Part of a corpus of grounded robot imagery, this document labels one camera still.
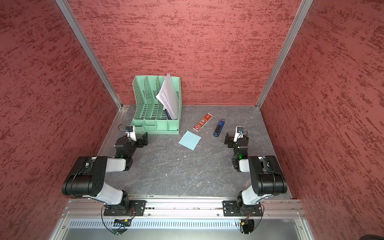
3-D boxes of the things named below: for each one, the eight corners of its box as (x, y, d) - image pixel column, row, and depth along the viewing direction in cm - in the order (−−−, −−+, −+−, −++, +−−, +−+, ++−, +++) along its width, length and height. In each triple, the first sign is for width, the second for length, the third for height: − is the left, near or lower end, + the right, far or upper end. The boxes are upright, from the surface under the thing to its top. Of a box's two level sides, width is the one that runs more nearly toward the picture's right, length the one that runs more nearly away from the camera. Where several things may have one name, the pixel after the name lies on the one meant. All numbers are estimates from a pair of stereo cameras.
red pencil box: (193, 128, 109) (193, 126, 107) (208, 114, 118) (208, 112, 116) (198, 131, 107) (198, 130, 106) (212, 117, 116) (212, 115, 115)
